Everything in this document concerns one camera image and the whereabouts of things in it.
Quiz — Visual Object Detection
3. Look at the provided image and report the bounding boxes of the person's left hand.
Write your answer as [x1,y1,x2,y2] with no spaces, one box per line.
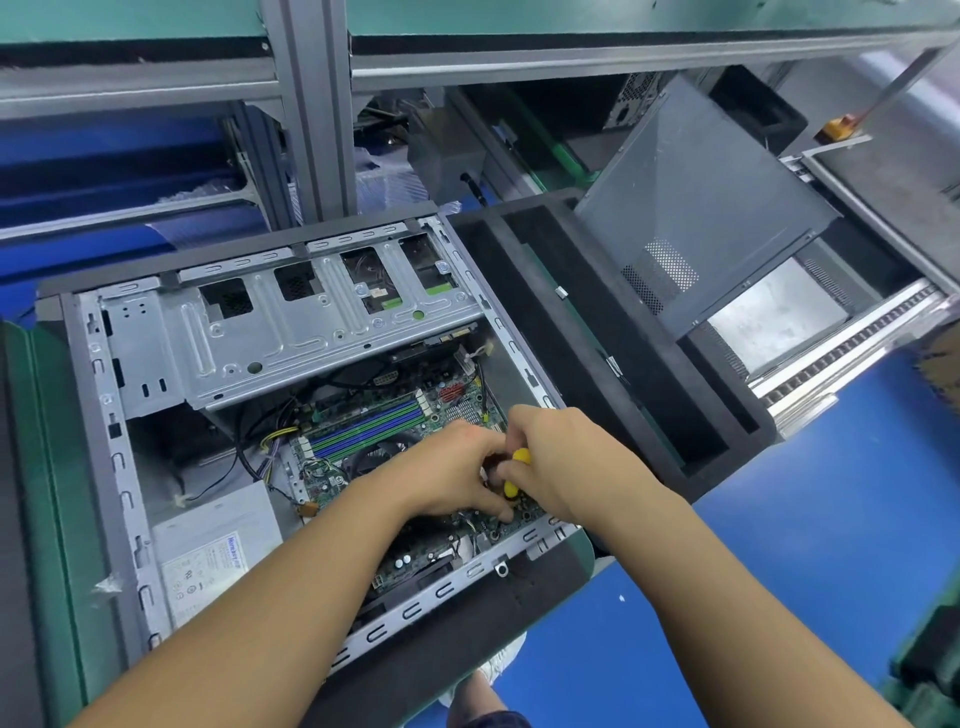
[375,420,516,524]

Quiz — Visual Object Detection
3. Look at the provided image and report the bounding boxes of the person's right hand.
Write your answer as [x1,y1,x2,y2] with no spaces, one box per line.
[498,405,662,530]

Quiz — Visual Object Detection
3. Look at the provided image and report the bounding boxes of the yellow black handled screwdriver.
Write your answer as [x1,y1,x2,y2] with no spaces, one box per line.
[502,447,534,500]

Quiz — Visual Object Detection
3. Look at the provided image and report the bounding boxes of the black CPU fan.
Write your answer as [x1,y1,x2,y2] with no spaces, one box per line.
[348,435,419,474]

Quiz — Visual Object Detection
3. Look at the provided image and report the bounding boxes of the green motherboard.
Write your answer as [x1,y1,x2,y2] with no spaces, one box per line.
[277,352,549,594]

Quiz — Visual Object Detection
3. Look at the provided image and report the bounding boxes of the dark grey computer case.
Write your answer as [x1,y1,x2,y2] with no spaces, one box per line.
[33,202,602,692]

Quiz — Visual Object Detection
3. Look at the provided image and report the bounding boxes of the grey case side panel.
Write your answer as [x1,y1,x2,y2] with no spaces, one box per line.
[574,75,842,342]

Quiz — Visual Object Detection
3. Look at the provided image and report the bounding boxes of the distant computer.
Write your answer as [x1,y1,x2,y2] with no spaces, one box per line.
[600,75,669,134]

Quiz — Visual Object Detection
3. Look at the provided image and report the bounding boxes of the person's left forearm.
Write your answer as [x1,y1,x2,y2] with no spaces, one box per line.
[67,477,414,728]

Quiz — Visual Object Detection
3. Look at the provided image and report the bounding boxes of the person's right forearm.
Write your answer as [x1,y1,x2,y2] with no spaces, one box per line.
[600,483,911,728]

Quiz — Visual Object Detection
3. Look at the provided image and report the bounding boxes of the person's white shoe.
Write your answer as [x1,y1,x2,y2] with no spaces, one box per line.
[438,630,530,707]

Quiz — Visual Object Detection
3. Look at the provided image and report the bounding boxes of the black divided foam tray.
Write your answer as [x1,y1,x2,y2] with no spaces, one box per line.
[450,187,782,504]

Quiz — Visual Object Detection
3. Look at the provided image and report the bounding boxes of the silver power supply unit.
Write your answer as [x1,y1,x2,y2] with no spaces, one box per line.
[150,480,290,632]

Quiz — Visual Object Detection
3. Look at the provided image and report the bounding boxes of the grey metal conveyor plate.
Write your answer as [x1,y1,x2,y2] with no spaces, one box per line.
[705,255,854,380]

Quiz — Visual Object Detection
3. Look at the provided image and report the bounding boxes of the clear plastic bag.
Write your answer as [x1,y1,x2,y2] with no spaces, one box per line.
[352,142,437,215]

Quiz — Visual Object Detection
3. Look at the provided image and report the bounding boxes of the stack of green plastic pallets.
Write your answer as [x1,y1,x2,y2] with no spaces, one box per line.
[885,577,960,728]

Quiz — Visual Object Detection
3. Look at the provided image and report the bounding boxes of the grey padded green pallet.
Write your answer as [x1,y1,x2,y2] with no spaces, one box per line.
[802,132,960,294]

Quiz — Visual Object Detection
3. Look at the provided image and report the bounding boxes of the blue plastic crate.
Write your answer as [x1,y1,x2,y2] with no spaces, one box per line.
[0,105,272,324]

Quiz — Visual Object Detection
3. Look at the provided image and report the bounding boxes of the long green workbench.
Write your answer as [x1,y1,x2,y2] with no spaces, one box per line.
[0,0,960,122]

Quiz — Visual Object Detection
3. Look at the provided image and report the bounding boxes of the aluminium conveyor frame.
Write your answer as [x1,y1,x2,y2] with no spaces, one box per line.
[742,142,960,440]

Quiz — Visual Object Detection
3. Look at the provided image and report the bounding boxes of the thick aluminium frame post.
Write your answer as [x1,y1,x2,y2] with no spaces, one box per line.
[262,0,362,227]

